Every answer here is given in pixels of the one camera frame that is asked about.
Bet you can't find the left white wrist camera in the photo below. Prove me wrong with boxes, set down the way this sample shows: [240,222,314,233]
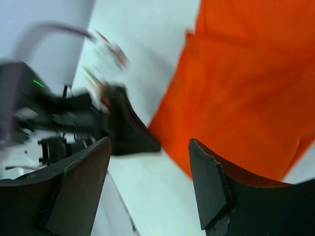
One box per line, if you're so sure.
[83,31,129,114]

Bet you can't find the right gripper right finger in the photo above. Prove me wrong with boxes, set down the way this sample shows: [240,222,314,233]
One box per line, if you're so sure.
[189,139,315,236]

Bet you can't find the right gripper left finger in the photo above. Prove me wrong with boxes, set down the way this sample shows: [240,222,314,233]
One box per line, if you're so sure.
[0,137,111,236]

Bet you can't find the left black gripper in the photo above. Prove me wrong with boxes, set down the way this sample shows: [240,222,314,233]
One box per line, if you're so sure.
[14,86,161,155]

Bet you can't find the orange t shirt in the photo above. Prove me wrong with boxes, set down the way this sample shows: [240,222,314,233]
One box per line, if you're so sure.
[149,0,315,180]

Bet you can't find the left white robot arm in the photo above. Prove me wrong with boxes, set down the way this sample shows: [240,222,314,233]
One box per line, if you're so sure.
[0,61,161,166]

